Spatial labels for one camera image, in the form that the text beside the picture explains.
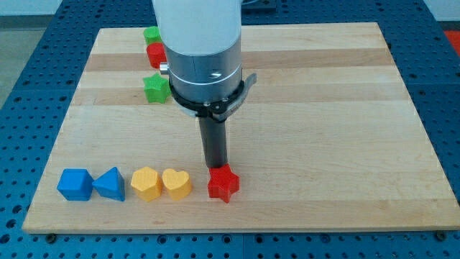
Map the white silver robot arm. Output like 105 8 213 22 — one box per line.
152 0 242 103

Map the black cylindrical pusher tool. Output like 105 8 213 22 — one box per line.
198 117 228 168

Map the wooden board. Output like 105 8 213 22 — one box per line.
22 22 459 234

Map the red star block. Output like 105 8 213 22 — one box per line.
208 163 240 203

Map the red cylinder block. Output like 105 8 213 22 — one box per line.
146 42 167 69

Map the green star block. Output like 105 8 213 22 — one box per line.
143 73 171 104

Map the yellow heart block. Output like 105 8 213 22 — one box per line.
162 168 193 201

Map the blue triangle block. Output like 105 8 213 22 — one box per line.
92 167 125 201

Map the yellow hexagon block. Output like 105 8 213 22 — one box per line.
131 167 162 202

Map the blue cube block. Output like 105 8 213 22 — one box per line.
57 168 94 201

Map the black clamp ring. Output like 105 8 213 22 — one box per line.
168 73 258 124

